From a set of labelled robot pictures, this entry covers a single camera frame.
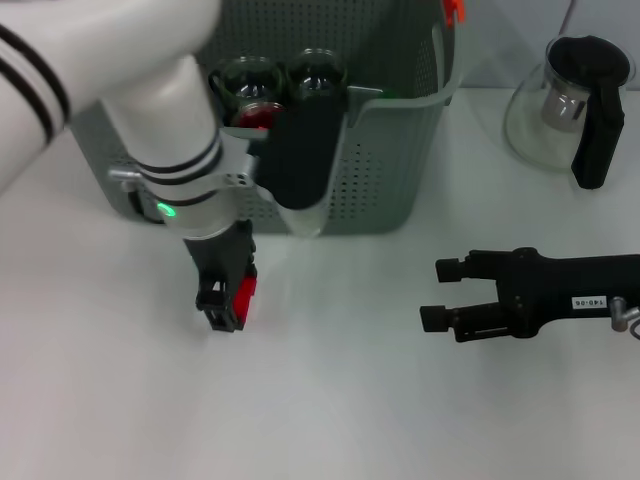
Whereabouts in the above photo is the dark red toy brick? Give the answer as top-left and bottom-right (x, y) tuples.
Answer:
(234, 274), (259, 322)

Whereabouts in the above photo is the left gripper cable with connector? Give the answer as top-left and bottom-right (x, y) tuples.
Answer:
(107, 167), (151, 222)

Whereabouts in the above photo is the glass teacup with black base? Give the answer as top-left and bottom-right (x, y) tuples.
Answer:
(207, 56), (287, 106)
(285, 48), (350, 101)
(228, 101), (287, 129)

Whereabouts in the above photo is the right gripper cable with connector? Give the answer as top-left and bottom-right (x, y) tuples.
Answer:
(610, 296), (640, 342)

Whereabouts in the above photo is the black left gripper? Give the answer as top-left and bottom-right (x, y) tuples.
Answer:
(182, 218), (259, 332)

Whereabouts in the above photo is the grey perforated storage bin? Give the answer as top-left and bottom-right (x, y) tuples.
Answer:
(69, 0), (464, 236)

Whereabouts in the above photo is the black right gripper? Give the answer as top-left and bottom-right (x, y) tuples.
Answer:
(419, 246), (640, 345)

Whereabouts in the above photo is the glass teapot with black handle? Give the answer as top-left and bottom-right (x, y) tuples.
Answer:
(503, 34), (635, 191)

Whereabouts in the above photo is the gripper cable with connector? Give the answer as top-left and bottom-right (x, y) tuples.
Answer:
(610, 296), (640, 342)
(107, 167), (151, 222)

